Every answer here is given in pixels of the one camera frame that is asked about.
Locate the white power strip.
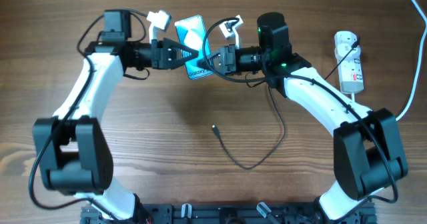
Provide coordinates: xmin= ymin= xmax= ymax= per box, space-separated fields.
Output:
xmin=334 ymin=31 xmax=364 ymax=94

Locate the white USB charger plug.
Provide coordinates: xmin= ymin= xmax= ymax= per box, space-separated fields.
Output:
xmin=335 ymin=42 xmax=361 ymax=60

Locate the black USB charging cable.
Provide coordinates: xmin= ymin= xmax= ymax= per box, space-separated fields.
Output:
xmin=211 ymin=37 xmax=361 ymax=171

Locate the Galaxy S25 smartphone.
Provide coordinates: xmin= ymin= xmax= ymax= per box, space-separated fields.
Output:
xmin=175 ymin=15 xmax=212 ymax=80

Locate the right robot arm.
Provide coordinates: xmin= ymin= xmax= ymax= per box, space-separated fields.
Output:
xmin=197 ymin=12 xmax=408 ymax=223

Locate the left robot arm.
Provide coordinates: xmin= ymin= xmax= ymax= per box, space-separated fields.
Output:
xmin=29 ymin=9 xmax=198 ymax=223

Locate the black aluminium base frame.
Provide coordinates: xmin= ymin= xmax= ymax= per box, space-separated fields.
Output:
xmin=80 ymin=202 xmax=377 ymax=224

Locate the white power strip cord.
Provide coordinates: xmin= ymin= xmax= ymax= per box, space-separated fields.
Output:
xmin=350 ymin=0 xmax=427 ymax=122

